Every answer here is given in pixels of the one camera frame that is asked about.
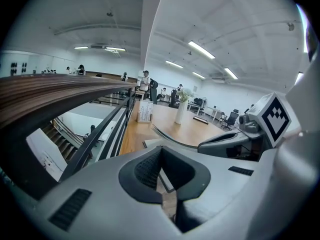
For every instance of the row of black round objects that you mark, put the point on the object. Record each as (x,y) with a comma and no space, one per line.
(13,65)

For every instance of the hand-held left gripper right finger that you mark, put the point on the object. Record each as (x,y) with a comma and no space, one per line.
(225,191)

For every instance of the black metal railing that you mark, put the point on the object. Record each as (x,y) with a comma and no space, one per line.
(98,135)

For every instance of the dark wooden staircase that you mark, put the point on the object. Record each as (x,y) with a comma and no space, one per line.
(62,141)

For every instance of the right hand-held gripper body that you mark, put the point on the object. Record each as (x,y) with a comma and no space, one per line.
(275,119)

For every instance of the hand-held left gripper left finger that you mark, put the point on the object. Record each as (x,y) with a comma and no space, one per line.
(105,184)

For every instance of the ceiling air conditioner unit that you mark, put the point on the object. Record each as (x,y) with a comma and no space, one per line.
(97,46)

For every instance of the white flower bouquet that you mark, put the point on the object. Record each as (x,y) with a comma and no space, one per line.
(185,93)

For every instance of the white book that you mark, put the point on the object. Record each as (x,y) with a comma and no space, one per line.
(152,143)

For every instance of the white ribbed vase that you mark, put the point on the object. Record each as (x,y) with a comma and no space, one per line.
(180,114)

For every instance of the white desk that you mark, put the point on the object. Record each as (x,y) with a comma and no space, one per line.
(193,104)
(217,109)

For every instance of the ceiling strip light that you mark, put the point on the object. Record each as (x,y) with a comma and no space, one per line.
(198,75)
(201,49)
(81,47)
(231,73)
(115,49)
(174,64)
(299,77)

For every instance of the brown wooden handrail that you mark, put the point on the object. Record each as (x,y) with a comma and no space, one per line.
(50,94)

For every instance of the white box of bottles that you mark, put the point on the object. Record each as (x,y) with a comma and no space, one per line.
(145,111)

